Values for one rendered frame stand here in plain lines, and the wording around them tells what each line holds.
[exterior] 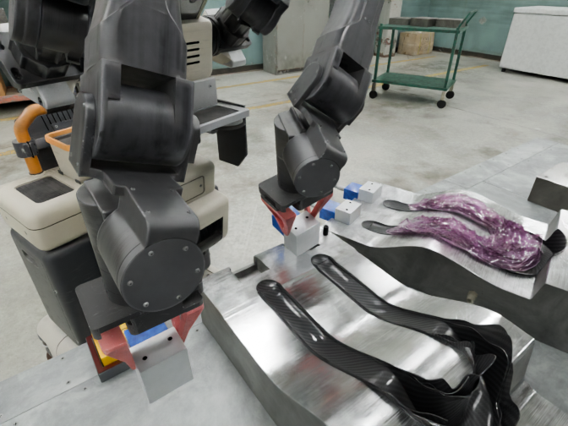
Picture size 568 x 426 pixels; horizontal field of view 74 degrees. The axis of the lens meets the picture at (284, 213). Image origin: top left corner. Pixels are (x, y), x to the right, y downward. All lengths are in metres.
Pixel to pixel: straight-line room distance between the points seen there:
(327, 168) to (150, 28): 0.24
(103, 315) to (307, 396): 0.23
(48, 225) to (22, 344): 0.95
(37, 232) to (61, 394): 0.55
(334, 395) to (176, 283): 0.23
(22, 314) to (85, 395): 1.51
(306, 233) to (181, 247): 0.38
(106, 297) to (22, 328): 1.67
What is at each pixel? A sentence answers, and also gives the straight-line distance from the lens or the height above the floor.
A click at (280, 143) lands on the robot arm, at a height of 1.10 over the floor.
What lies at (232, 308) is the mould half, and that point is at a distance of 0.55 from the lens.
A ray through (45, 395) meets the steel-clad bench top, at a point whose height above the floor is 0.80.
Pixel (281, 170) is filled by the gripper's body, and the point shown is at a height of 1.06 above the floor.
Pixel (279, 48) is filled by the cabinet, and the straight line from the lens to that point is 6.30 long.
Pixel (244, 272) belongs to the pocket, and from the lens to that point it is 0.64.
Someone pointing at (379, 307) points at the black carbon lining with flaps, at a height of 0.88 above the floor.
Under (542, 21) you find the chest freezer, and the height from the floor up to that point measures 0.77.
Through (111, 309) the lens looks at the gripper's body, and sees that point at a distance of 0.37.
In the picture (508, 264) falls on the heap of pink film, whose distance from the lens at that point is 0.73.
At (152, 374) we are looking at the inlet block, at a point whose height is 0.95.
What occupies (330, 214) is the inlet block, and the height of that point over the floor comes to 0.86.
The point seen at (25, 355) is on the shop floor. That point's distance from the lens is 1.93.
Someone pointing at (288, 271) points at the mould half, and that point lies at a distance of 0.61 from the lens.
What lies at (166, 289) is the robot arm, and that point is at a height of 1.11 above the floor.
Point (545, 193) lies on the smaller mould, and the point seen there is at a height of 0.84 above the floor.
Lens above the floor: 1.29
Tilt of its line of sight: 32 degrees down
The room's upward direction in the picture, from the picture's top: straight up
